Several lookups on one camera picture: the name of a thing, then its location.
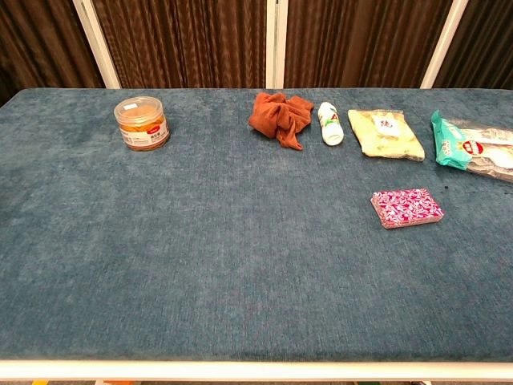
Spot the pink patterned tissue pack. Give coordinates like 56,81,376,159
370,187,446,230

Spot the white frame post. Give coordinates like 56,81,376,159
265,0,289,90
72,0,122,90
419,0,470,90

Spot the rust orange crumpled cloth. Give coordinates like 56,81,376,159
248,91,315,152

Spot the green and clear snack package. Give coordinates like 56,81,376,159
430,110,513,184

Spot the blue fabric table cover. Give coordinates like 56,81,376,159
0,87,513,364

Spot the white table edge bar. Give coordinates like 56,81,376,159
0,359,513,382

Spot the small white plastic bottle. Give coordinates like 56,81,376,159
317,101,345,147

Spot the clear jar with orange snacks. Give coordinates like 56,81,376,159
113,95,172,152

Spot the brown pleated curtain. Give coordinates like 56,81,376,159
0,0,513,106

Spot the yellow snack bag white label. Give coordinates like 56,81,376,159
346,108,426,163

